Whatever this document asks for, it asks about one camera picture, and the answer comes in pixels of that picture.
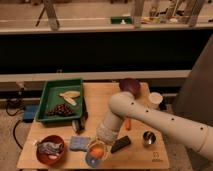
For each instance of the small black white can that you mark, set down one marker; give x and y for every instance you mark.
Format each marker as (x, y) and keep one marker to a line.
(78, 125)

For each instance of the blue box on floor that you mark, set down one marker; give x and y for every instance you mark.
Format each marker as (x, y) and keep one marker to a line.
(29, 113)

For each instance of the orange carrot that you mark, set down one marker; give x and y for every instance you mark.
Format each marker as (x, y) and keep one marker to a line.
(128, 123)

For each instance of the small metal cup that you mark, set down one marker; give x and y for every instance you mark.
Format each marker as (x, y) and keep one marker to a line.
(148, 138)

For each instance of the translucent soft gripper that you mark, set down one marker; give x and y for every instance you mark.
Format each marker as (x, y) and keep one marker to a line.
(96, 143)

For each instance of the crumpled silver foil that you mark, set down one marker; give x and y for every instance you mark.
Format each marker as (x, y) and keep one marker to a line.
(50, 148)

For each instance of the black rectangular block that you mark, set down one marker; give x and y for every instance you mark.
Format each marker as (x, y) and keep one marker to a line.
(120, 143)

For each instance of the green plastic tray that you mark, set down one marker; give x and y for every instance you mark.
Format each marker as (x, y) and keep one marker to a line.
(50, 98)

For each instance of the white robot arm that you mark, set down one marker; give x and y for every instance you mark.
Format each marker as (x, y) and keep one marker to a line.
(194, 135)

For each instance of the green box in background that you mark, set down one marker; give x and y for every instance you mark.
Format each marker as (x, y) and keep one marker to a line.
(121, 20)

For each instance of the dark grape bunch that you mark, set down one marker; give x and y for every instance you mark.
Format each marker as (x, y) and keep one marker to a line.
(61, 110)

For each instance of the peeled banana pieces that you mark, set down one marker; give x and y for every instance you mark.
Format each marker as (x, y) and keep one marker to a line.
(69, 96)

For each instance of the orange apple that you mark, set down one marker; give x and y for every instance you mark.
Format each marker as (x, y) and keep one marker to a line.
(97, 152)

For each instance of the blue sponge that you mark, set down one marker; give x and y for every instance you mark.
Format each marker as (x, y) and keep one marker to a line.
(79, 143)

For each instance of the white paper cup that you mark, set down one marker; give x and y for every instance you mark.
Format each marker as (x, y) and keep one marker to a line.
(155, 99)

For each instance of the blue plastic cup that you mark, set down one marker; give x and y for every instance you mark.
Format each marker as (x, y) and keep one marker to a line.
(91, 161)

